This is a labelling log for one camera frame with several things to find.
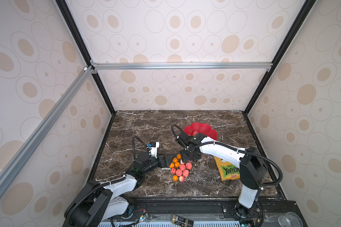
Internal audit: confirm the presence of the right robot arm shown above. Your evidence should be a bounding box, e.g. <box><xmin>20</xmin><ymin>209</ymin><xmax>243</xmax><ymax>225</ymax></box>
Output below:
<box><xmin>171</xmin><ymin>124</ymin><xmax>283</xmax><ymax>218</ymax></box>

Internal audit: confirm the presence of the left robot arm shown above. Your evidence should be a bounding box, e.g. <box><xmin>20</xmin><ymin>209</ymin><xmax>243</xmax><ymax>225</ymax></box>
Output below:
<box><xmin>63</xmin><ymin>141</ymin><xmax>171</xmax><ymax>227</ymax></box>

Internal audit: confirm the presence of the red flower-shaped fruit bowl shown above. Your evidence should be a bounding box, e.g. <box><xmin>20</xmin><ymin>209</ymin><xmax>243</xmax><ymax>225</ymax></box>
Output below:
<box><xmin>184</xmin><ymin>123</ymin><xmax>218</xmax><ymax>141</ymax></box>

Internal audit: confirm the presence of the orange tangerine bottom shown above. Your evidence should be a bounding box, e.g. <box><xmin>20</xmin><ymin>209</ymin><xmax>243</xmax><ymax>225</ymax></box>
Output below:
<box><xmin>172</xmin><ymin>175</ymin><xmax>179</xmax><ymax>181</ymax></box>

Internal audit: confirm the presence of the yellow snack bag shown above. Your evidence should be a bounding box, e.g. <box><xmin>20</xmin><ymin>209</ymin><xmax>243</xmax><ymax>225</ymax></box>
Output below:
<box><xmin>214</xmin><ymin>156</ymin><xmax>240</xmax><ymax>181</ymax></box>

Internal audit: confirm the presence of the dark glass bottle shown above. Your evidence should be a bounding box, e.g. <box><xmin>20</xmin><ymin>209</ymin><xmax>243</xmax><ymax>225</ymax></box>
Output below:
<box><xmin>171</xmin><ymin>215</ymin><xmax>194</xmax><ymax>227</ymax></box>

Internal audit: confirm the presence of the clear plastic cup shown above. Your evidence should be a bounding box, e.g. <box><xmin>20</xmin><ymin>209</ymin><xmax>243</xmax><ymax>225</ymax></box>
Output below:
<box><xmin>278</xmin><ymin>212</ymin><xmax>303</xmax><ymax>227</ymax></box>

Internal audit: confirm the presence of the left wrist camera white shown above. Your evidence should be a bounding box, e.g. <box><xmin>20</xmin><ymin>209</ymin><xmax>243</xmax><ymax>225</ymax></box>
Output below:
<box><xmin>147</xmin><ymin>141</ymin><xmax>160</xmax><ymax>158</ymax></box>

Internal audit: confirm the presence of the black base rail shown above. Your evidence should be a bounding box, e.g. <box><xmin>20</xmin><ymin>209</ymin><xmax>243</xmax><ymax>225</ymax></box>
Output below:
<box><xmin>98</xmin><ymin>197</ymin><xmax>307</xmax><ymax>227</ymax></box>

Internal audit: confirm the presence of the horizontal aluminium frame bar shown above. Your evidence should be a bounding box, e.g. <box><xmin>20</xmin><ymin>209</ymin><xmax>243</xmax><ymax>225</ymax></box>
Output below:
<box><xmin>84</xmin><ymin>61</ymin><xmax>273</xmax><ymax>72</ymax></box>

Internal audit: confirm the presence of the diagonal aluminium frame bar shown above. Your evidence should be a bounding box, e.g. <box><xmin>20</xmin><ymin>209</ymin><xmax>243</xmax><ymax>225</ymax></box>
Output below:
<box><xmin>0</xmin><ymin>65</ymin><xmax>94</xmax><ymax>199</ymax></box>

